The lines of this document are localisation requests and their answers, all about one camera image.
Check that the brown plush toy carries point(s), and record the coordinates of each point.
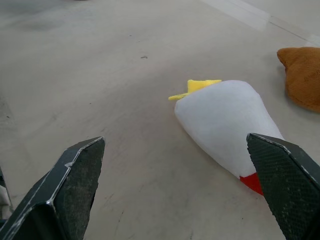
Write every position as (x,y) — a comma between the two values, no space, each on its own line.
(303,75)

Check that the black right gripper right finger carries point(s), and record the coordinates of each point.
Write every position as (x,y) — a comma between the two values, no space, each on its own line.
(285,185)

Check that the white plush chicken toy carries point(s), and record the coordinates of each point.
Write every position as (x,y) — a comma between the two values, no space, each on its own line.
(220,125)

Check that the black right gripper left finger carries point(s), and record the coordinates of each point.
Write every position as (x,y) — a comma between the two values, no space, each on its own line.
(72,190)

